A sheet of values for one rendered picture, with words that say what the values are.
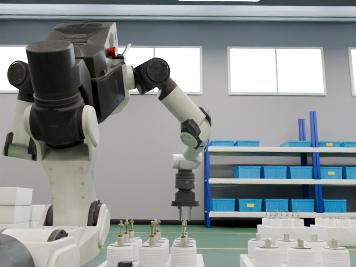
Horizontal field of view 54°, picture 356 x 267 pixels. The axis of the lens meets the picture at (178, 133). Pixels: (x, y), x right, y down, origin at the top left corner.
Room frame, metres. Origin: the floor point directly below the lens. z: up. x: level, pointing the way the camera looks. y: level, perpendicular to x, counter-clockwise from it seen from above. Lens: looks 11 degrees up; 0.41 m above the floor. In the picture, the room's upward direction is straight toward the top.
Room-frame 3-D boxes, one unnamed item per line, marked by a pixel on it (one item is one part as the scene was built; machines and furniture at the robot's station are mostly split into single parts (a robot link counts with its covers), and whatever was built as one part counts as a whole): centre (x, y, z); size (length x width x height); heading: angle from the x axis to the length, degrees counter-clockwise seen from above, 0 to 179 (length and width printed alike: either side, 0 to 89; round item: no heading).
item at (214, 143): (5.99, -0.75, 1.38); 0.50 x 0.38 x 0.11; 1
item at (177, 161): (1.59, -0.02, 0.57); 0.11 x 0.11 x 0.11; 15
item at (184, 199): (1.58, -0.03, 0.45); 0.13 x 0.10 x 0.12; 100
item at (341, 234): (3.68, -1.63, 0.09); 0.39 x 0.39 x 0.18; 3
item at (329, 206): (5.99, -2.55, 0.36); 0.50 x 0.38 x 0.21; 1
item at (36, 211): (4.14, 1.80, 0.27); 0.39 x 0.39 x 0.18; 2
